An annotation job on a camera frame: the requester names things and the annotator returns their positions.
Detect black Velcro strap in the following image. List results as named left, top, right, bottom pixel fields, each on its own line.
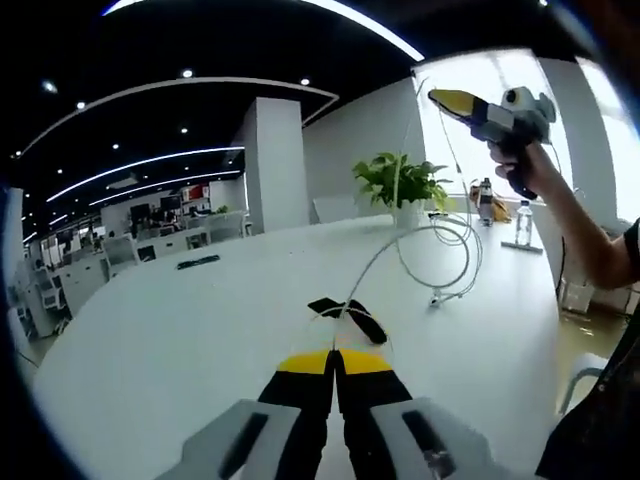
left=307, top=297, right=390, bottom=346

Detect black flat device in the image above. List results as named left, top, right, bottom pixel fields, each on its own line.
left=175, top=254, right=221, bottom=270

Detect person's right hand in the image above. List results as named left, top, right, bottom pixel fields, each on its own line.
left=488, top=140, right=562, bottom=200

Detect white square pillar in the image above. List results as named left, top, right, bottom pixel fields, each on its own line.
left=232, top=96, right=312, bottom=236

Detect green potted plant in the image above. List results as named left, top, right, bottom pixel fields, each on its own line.
left=352, top=152, right=456, bottom=229

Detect white wired earphones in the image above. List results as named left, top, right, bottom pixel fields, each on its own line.
left=305, top=74, right=485, bottom=351

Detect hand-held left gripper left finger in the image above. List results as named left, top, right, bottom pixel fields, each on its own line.
left=159, top=349, right=334, bottom=480

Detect long ceiling light strip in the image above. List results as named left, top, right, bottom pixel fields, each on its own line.
left=102, top=0, right=426, bottom=61

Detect white plastic chair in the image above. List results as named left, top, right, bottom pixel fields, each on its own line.
left=557, top=352, right=614, bottom=416

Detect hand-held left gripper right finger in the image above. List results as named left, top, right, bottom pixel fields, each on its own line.
left=333, top=348, right=494, bottom=480

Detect clear water bottle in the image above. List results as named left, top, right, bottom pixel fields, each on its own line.
left=516, top=199, right=534, bottom=247

